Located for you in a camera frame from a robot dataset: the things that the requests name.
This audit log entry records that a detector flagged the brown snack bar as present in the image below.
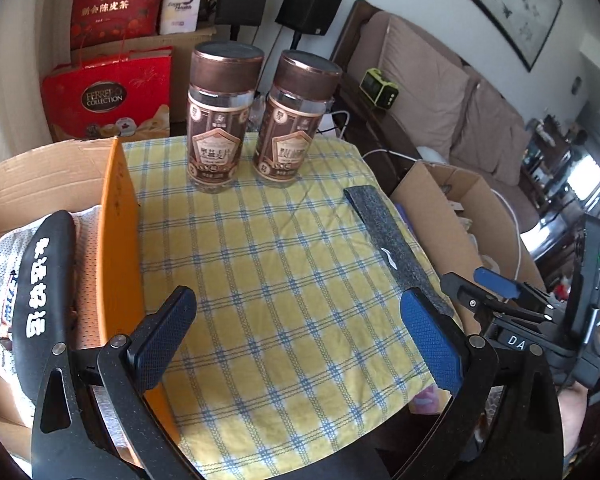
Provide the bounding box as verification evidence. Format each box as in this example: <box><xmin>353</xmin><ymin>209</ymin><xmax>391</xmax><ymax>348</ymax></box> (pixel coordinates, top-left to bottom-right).
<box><xmin>0</xmin><ymin>270</ymin><xmax>22</xmax><ymax>332</ymax></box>

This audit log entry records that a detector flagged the large beige sofa cushion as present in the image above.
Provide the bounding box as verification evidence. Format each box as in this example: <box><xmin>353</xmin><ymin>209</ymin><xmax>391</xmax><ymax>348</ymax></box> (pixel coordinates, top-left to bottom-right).
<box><xmin>377</xmin><ymin>15</ymin><xmax>471</xmax><ymax>161</ymax></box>

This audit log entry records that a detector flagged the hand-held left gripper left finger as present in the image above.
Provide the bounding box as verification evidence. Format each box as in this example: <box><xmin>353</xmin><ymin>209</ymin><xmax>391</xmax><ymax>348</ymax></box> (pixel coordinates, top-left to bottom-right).
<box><xmin>30</xmin><ymin>286</ymin><xmax>197</xmax><ymax>480</ymax></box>

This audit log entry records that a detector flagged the red gift bag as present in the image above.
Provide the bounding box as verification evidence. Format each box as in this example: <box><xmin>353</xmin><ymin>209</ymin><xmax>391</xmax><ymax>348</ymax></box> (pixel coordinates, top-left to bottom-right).
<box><xmin>70</xmin><ymin>0</ymin><xmax>176</xmax><ymax>51</ymax></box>

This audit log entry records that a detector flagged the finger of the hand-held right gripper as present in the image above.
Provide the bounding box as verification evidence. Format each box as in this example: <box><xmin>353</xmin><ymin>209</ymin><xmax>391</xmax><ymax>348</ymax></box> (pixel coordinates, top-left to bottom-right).
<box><xmin>472</xmin><ymin>266</ymin><xmax>570</xmax><ymax>315</ymax></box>
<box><xmin>440</xmin><ymin>272</ymin><xmax>550</xmax><ymax>332</ymax></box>

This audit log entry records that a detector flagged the yellow checked tablecloth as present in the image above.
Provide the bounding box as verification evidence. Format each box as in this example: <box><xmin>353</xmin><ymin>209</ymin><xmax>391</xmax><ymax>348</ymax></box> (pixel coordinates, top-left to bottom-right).
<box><xmin>120</xmin><ymin>132</ymin><xmax>473</xmax><ymax>466</ymax></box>

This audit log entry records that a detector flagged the brown lidded clear jar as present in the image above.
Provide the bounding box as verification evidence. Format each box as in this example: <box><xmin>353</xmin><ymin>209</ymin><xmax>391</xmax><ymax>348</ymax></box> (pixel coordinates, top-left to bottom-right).
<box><xmin>254</xmin><ymin>50</ymin><xmax>342</xmax><ymax>188</ymax></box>
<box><xmin>187</xmin><ymin>42</ymin><xmax>265</xmax><ymax>196</ymax></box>

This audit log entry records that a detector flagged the brown sofa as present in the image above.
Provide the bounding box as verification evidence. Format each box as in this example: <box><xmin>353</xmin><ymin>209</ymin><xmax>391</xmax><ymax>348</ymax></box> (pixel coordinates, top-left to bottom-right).
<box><xmin>330</xmin><ymin>0</ymin><xmax>546</xmax><ymax>231</ymax></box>

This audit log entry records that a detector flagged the black bag with white letters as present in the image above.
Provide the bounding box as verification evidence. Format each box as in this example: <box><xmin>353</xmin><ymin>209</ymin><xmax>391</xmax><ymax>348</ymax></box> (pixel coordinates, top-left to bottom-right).
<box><xmin>11</xmin><ymin>210</ymin><xmax>78</xmax><ymax>403</ymax></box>

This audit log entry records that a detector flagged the brown cardboard carton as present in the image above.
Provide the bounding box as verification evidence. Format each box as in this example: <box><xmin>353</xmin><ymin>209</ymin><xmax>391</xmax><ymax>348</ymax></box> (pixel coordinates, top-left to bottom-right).
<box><xmin>70</xmin><ymin>24</ymin><xmax>221</xmax><ymax>136</ymax></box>

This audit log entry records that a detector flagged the dark grey headband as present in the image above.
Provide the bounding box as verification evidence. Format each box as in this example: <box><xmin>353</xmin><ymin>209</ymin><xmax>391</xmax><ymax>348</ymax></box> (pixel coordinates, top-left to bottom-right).
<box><xmin>343</xmin><ymin>186</ymin><xmax>456</xmax><ymax>318</ymax></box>

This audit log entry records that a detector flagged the brown cardboard box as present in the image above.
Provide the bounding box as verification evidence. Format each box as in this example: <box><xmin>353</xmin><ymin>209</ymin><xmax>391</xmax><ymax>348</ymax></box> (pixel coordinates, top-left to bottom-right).
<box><xmin>390</xmin><ymin>160</ymin><xmax>548</xmax><ymax>311</ymax></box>

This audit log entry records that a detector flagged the cluttered dark shelf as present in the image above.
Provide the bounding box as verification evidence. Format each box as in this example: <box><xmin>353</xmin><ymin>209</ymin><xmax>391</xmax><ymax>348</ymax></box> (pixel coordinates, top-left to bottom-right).
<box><xmin>520</xmin><ymin>115</ymin><xmax>600</xmax><ymax>261</ymax></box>

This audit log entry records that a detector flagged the orange cardboard box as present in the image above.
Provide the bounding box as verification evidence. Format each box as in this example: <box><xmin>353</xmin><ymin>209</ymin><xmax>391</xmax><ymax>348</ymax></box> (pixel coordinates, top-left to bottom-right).
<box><xmin>0</xmin><ymin>137</ymin><xmax>186</xmax><ymax>466</ymax></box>

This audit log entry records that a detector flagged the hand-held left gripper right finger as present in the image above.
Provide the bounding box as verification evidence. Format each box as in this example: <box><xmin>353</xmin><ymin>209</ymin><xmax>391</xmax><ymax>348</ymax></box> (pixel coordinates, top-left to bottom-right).
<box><xmin>400</xmin><ymin>287</ymin><xmax>566</xmax><ymax>480</ymax></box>

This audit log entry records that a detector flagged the white tissue pack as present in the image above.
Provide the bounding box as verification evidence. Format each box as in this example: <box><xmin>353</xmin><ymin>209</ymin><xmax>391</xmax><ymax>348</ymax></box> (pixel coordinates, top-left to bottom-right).
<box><xmin>159</xmin><ymin>0</ymin><xmax>203</xmax><ymax>36</ymax></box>

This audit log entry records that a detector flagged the green portable device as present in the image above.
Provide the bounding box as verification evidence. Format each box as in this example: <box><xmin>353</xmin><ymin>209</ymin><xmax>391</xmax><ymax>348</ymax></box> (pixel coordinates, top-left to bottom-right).
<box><xmin>360</xmin><ymin>67</ymin><xmax>400</xmax><ymax>111</ymax></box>

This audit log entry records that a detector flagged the person's right forearm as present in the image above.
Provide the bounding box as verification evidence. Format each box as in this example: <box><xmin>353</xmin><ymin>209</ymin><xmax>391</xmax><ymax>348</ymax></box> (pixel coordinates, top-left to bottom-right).
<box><xmin>560</xmin><ymin>390</ymin><xmax>588</xmax><ymax>461</ymax></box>

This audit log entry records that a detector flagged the white curtain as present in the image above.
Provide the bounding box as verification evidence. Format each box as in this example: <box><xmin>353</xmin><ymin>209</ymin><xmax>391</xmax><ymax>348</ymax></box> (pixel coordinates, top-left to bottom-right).
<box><xmin>0</xmin><ymin>0</ymin><xmax>53</xmax><ymax>161</ymax></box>

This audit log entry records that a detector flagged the red chocolate box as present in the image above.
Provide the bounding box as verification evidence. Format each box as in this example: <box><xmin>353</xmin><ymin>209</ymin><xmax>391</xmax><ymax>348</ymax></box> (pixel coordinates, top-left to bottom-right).
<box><xmin>41</xmin><ymin>46</ymin><xmax>173</xmax><ymax>142</ymax></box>

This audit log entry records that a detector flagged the white mesh face mask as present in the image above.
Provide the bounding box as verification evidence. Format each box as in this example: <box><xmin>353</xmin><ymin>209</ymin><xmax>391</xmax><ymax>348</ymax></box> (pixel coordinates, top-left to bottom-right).
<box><xmin>0</xmin><ymin>205</ymin><xmax>103</xmax><ymax>376</ymax></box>

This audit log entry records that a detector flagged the framed ink painting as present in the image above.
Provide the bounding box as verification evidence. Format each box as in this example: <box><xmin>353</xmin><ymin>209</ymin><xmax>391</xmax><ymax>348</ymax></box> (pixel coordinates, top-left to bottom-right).
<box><xmin>425</xmin><ymin>0</ymin><xmax>563</xmax><ymax>72</ymax></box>

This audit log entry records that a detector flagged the small beige sofa cushion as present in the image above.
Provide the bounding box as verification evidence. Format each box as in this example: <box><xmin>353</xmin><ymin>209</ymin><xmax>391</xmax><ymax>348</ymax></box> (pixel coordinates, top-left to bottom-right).
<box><xmin>495</xmin><ymin>125</ymin><xmax>532</xmax><ymax>187</ymax></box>

